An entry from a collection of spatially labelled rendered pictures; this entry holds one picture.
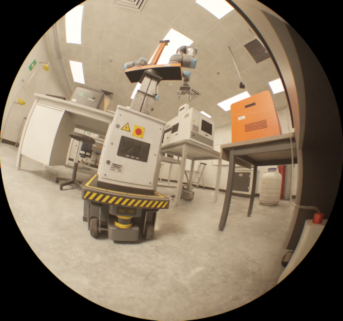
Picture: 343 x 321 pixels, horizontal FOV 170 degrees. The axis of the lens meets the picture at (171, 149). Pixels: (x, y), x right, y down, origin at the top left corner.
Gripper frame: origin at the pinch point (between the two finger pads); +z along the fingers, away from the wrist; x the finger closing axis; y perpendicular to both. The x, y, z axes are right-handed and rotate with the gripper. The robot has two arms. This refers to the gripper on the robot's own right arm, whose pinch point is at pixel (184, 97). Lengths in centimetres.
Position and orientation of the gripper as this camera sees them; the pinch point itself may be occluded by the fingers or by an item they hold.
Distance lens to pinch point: 139.9
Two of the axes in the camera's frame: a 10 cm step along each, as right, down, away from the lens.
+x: 9.2, 2.1, -3.4
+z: -1.4, 9.7, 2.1
